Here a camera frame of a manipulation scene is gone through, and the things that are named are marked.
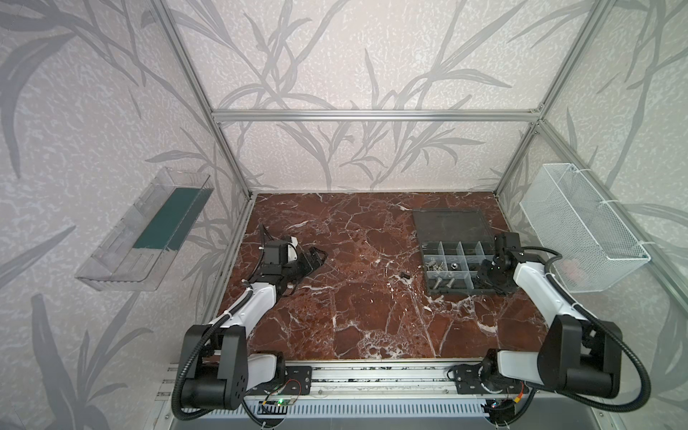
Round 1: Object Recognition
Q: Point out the silver wing nut in box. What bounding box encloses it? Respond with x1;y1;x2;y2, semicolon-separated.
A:
424;256;446;272

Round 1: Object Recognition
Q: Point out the white wire mesh basket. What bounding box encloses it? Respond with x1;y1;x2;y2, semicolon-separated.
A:
521;163;651;293

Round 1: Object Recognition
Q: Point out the aluminium frame post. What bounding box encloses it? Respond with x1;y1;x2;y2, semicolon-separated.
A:
494;0;616;196

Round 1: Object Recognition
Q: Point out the clear plastic organizer box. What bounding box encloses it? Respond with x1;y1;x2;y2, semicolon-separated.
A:
413;209;496;296

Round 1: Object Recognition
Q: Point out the clear wall shelf green bottom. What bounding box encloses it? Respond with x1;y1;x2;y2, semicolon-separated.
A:
75;168;214;292

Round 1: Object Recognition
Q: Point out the pink object in basket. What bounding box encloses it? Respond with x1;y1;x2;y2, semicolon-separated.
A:
561;259;586;282

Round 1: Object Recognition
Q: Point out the aluminium rear crossbar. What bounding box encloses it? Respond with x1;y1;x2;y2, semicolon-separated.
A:
211;109;540;123

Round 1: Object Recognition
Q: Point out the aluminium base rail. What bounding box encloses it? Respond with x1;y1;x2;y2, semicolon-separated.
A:
286;358;521;401

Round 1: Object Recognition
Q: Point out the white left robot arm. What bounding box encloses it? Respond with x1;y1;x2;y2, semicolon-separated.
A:
170;236;328;428

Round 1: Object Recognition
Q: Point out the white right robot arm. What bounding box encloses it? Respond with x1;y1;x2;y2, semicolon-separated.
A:
478;232;651;413

